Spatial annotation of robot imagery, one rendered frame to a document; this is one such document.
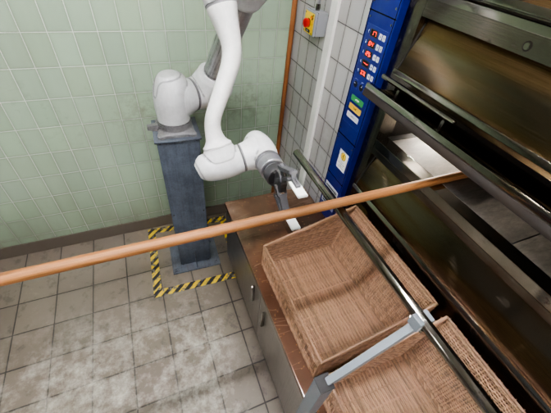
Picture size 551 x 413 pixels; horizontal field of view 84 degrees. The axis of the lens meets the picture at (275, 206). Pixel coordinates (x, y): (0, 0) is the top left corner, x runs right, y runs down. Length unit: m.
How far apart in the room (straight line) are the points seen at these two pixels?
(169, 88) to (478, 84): 1.14
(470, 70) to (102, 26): 1.52
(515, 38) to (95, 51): 1.65
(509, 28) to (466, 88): 0.16
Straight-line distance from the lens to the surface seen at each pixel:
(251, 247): 1.59
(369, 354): 0.89
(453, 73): 1.13
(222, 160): 1.06
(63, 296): 2.37
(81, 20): 1.82
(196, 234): 0.83
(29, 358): 2.24
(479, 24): 1.10
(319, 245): 1.61
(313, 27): 1.67
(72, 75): 1.91
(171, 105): 1.51
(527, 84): 1.03
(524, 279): 1.11
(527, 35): 1.02
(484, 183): 0.90
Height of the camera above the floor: 1.83
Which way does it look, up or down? 44 degrees down
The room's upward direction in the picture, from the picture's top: 7 degrees clockwise
